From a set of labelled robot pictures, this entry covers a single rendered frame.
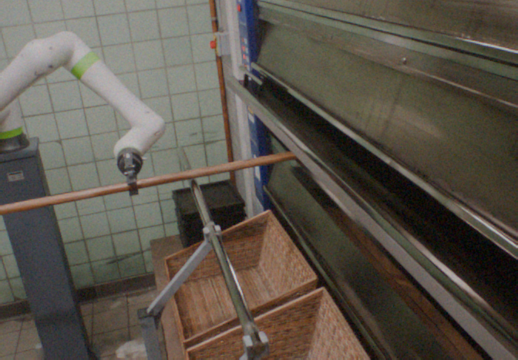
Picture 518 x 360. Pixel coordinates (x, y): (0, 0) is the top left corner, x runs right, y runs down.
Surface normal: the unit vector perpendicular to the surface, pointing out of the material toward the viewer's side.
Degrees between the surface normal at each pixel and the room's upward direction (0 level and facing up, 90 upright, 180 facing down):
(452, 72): 90
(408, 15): 70
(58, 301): 90
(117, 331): 0
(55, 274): 90
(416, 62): 90
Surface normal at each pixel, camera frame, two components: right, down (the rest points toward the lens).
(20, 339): -0.09, -0.92
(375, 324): -0.93, -0.14
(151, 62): 0.26, 0.35
